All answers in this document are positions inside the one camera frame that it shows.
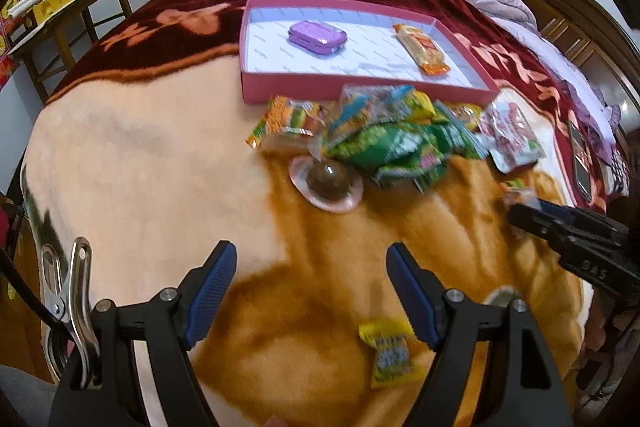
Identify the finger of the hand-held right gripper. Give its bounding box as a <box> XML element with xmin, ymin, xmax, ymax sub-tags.
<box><xmin>539</xmin><ymin>200</ymin><xmax>628</xmax><ymax>235</ymax></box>
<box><xmin>507</xmin><ymin>204</ymin><xmax>621</xmax><ymax>258</ymax></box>

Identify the blue orange candy packet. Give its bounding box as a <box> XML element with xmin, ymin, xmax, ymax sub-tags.
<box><xmin>447</xmin><ymin>103</ymin><xmax>483</xmax><ymax>130</ymax></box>

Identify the orange rice cracker packet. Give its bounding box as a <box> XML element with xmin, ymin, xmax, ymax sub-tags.
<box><xmin>392</xmin><ymin>23</ymin><xmax>451</xmax><ymax>78</ymax></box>

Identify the wooden headboard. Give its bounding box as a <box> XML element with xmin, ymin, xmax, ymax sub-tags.
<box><xmin>492</xmin><ymin>0</ymin><xmax>640</xmax><ymax>132</ymax></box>

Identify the white paper roll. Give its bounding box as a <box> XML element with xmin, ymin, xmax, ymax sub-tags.
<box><xmin>7</xmin><ymin>0</ymin><xmax>56</xmax><ymax>18</ymax></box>

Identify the pink cardboard box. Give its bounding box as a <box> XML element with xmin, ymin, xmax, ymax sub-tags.
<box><xmin>239</xmin><ymin>0</ymin><xmax>502</xmax><ymax>106</ymax></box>

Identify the purple tin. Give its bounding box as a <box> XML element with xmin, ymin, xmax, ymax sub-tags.
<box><xmin>287</xmin><ymin>20</ymin><xmax>348</xmax><ymax>56</ymax></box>

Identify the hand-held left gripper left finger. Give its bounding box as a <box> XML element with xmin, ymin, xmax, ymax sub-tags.
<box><xmin>47</xmin><ymin>241</ymin><xmax>238</xmax><ymax>427</ymax></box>

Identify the chocolate ball cup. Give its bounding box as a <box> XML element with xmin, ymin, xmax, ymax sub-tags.
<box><xmin>289</xmin><ymin>154</ymin><xmax>364</xmax><ymax>214</ymax></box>

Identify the black phone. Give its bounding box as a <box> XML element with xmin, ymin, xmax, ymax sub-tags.
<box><xmin>569</xmin><ymin>121</ymin><xmax>594</xmax><ymax>202</ymax></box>

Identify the metal spring clip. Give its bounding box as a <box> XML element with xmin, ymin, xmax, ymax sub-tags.
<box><xmin>41</xmin><ymin>237</ymin><xmax>101</xmax><ymax>390</ymax></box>

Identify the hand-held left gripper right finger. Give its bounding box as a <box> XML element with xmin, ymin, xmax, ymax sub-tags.
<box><xmin>386</xmin><ymin>242</ymin><xmax>573</xmax><ymax>427</ymax></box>

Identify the yellow leaf-print candy packet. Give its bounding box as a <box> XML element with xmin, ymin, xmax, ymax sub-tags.
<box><xmin>359</xmin><ymin>318</ymin><xmax>418</xmax><ymax>390</ymax></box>

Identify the orange green gummy packet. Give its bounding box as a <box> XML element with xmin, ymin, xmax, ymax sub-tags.
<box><xmin>245</xmin><ymin>96</ymin><xmax>328</xmax><ymax>151</ymax></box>

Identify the small yellow green candy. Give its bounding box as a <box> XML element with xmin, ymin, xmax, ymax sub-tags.
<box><xmin>402</xmin><ymin>89</ymin><xmax>451</xmax><ymax>124</ymax></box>

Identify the pink jelly drink pouch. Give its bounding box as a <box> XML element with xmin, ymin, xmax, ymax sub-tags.
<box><xmin>480</xmin><ymin>101</ymin><xmax>546</xmax><ymax>174</ymax></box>

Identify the blue striped snack packet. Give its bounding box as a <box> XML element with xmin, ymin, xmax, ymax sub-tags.
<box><xmin>340</xmin><ymin>84</ymin><xmax>415</xmax><ymax>128</ymax></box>

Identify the printed plush blanket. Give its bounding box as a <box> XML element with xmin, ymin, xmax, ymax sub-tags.
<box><xmin>20</xmin><ymin>0</ymin><xmax>631</xmax><ymax>427</ymax></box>

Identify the black cable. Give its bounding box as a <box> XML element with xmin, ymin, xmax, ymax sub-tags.
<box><xmin>0</xmin><ymin>247</ymin><xmax>66</xmax><ymax>338</ymax></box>

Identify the green pea snack packet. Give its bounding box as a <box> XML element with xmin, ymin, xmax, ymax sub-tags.
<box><xmin>327</xmin><ymin>122</ymin><xmax>448</xmax><ymax>190</ymax></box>

